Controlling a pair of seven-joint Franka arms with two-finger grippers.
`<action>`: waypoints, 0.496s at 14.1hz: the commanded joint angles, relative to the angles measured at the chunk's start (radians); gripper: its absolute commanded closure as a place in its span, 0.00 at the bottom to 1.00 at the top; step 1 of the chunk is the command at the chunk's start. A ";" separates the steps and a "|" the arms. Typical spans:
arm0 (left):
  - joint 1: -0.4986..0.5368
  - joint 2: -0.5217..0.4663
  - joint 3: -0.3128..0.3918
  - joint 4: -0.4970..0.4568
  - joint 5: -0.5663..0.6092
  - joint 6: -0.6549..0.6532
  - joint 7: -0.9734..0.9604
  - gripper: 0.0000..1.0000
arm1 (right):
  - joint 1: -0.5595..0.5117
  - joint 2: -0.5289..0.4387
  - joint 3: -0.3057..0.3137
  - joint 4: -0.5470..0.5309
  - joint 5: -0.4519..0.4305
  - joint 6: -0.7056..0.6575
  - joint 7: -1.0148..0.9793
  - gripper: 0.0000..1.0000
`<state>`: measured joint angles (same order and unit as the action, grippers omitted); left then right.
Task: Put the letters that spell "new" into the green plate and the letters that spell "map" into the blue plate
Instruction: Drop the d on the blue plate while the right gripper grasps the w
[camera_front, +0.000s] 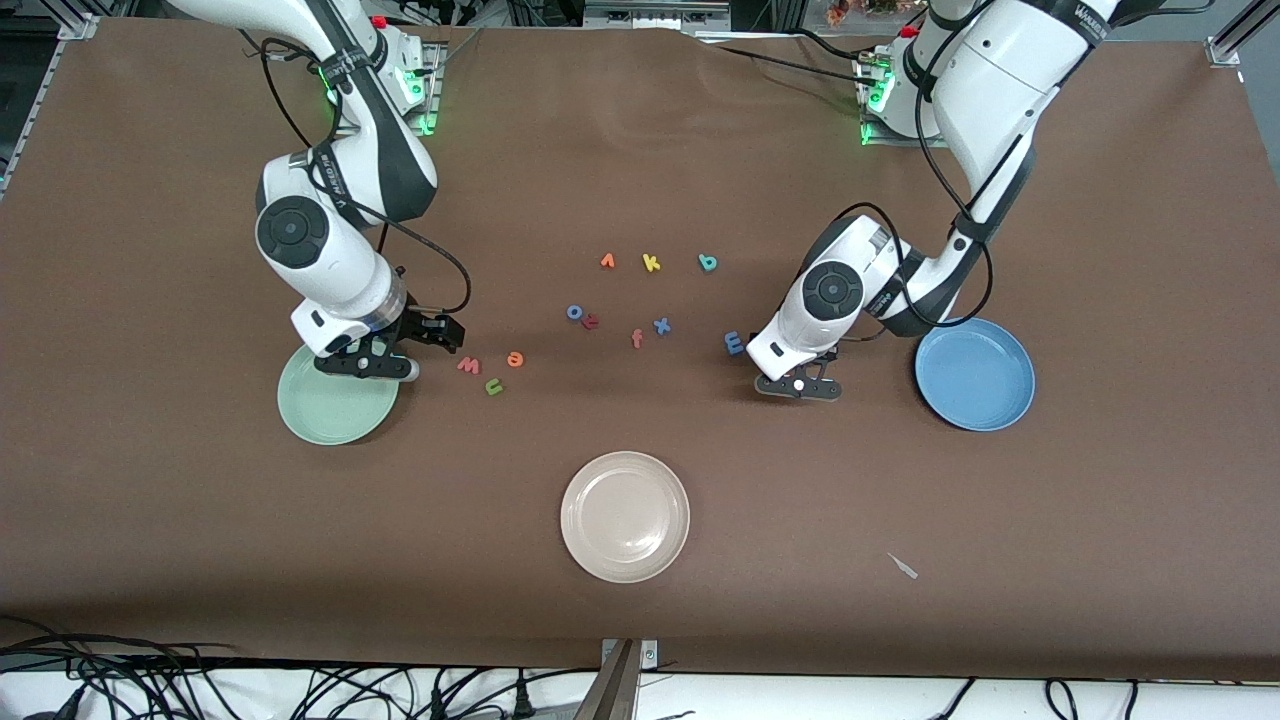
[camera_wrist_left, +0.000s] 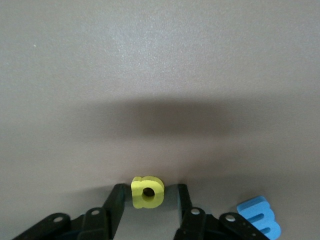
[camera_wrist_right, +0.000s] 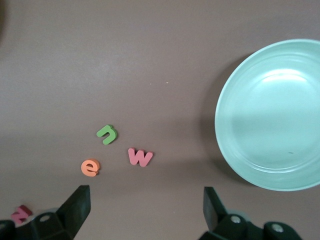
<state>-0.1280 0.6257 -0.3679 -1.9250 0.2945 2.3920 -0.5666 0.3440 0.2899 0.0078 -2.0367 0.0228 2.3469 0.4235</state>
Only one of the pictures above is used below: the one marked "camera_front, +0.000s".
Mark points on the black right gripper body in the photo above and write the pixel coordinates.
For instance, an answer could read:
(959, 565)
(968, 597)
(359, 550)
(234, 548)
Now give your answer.
(417, 329)

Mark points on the blue foam letter E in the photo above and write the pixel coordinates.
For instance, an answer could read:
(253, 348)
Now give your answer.
(733, 343)

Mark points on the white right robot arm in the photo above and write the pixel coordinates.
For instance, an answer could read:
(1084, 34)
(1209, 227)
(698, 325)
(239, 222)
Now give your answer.
(320, 260)

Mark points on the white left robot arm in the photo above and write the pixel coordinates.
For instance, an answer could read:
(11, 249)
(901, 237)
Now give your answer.
(830, 330)

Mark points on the green plate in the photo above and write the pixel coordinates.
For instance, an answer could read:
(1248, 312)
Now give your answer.
(330, 415)

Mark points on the blue plate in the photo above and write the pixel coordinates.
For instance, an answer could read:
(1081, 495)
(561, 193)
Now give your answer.
(980, 380)

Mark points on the small grey tape scrap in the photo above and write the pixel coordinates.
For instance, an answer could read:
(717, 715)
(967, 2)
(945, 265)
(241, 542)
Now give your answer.
(904, 567)

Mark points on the beige plate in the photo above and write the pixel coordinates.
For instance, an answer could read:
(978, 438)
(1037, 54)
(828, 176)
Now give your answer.
(625, 517)

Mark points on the brown table cover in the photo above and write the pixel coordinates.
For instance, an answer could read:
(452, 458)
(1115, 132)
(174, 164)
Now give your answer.
(200, 550)

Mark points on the orange red background object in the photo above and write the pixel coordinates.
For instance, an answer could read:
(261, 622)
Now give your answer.
(837, 10)

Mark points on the aluminium corner profile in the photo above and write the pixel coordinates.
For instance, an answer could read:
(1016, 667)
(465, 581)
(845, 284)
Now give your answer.
(1225, 48)

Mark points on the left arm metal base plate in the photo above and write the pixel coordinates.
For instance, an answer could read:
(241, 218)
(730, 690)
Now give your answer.
(900, 143)

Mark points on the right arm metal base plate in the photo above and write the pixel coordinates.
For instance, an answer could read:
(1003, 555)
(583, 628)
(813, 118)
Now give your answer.
(438, 60)

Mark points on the aluminium frame beam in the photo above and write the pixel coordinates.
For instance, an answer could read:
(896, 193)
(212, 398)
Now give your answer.
(650, 12)

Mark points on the grey metal mount bracket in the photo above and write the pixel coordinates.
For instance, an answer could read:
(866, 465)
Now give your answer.
(620, 690)

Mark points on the aluminium table edge rail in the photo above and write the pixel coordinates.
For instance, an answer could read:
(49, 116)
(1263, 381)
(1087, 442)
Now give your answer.
(80, 27)

